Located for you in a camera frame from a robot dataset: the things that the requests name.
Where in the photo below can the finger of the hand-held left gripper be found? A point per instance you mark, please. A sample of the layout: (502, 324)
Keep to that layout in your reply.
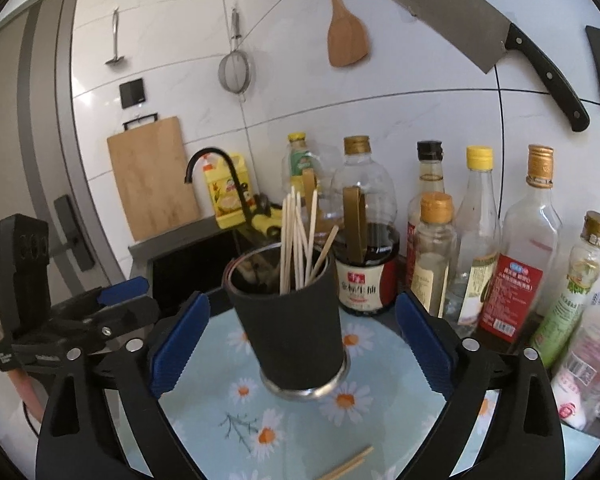
(125, 290)
(125, 317)

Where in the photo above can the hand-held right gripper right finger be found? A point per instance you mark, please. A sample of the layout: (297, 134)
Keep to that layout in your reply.
(427, 345)

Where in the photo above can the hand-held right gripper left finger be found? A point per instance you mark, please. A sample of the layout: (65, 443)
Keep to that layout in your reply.
(180, 345)

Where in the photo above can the black utensil holder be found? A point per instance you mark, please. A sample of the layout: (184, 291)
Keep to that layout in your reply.
(290, 330)

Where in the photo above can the bunch of wooden chopsticks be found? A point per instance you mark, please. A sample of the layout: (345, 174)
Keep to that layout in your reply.
(285, 250)

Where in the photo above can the person's left hand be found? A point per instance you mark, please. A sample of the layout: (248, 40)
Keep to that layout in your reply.
(27, 392)

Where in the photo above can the daisy print table mat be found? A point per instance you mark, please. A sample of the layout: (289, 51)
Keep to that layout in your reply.
(377, 360)

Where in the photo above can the kitchen sink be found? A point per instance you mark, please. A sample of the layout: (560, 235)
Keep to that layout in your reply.
(190, 270)

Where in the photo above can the large soy sauce bottle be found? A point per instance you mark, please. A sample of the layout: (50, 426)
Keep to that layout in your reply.
(367, 285)

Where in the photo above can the short gold cap bottle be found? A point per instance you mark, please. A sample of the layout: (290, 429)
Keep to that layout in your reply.
(432, 260)

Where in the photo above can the red label gold cap bottle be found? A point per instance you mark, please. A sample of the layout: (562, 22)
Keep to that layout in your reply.
(515, 290)

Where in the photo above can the wooden cutting board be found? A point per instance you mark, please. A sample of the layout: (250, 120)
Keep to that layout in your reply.
(150, 180)

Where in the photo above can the yellow dish soap bottle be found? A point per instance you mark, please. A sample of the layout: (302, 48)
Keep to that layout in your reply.
(225, 200)

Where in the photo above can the wooden chopstick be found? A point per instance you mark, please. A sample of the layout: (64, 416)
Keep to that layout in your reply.
(356, 466)
(349, 461)

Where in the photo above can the yellow cloth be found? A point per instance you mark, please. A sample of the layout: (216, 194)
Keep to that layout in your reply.
(267, 225)

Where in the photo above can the small green label bottle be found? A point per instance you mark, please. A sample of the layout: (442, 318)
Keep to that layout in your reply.
(570, 300)

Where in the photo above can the black faucet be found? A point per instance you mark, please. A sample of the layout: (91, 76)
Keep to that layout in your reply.
(240, 185)

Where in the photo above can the white plastic packet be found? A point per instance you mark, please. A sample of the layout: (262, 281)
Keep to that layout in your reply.
(575, 400)

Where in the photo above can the grey door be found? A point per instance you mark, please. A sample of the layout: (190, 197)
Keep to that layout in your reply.
(35, 110)

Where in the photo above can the black cap glass bottle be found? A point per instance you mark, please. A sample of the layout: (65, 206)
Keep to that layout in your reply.
(430, 152)

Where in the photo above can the yellow cap clear bottle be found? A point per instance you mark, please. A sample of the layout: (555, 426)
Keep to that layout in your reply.
(480, 157)

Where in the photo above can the large cooking oil bottle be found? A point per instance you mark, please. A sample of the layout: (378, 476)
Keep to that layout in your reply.
(309, 185)

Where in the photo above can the green label bottle yellow cap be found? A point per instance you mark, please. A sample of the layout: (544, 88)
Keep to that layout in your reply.
(298, 162)

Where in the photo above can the metal mesh strainer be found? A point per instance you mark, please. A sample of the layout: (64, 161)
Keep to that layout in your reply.
(236, 72)

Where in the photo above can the hanging metal spatula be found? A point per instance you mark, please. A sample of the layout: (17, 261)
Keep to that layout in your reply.
(115, 35)

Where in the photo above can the wooden spatula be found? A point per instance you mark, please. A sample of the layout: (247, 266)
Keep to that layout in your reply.
(347, 35)

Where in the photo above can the small black wall switch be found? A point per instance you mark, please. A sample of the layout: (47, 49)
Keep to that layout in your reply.
(132, 92)

